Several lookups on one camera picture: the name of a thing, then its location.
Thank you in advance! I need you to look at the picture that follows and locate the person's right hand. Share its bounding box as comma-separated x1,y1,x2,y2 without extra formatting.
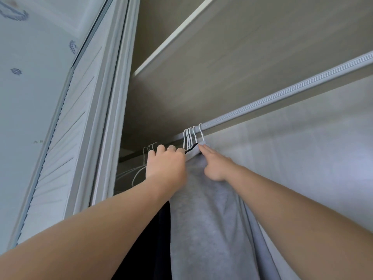
198,144,242,182

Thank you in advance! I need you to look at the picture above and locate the person's left hand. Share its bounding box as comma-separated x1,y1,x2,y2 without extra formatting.
145,144,188,199

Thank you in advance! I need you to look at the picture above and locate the grey sweatshirt garment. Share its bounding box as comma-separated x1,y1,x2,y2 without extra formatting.
169,142,281,280

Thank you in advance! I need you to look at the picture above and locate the person's right forearm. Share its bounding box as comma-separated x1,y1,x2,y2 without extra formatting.
226,164,373,280

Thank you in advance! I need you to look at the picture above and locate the person's left forearm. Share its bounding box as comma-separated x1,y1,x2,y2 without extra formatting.
0,176,175,280

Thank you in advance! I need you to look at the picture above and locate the white louvered closet door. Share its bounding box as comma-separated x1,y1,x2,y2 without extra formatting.
8,46,103,252

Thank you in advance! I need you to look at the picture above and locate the dark navy garment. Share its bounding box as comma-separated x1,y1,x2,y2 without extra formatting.
112,200,172,280

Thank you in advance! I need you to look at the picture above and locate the beige wooden closet shelf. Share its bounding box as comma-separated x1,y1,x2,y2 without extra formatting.
120,0,373,150

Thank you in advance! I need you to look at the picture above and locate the grey ribbed closet rod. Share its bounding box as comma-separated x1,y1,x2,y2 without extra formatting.
163,50,373,147

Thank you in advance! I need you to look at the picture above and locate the row of white wire hangers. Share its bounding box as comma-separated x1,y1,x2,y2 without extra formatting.
116,123,206,187

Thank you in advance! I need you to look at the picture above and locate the white closet door frame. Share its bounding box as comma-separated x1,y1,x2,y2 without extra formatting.
65,0,141,214

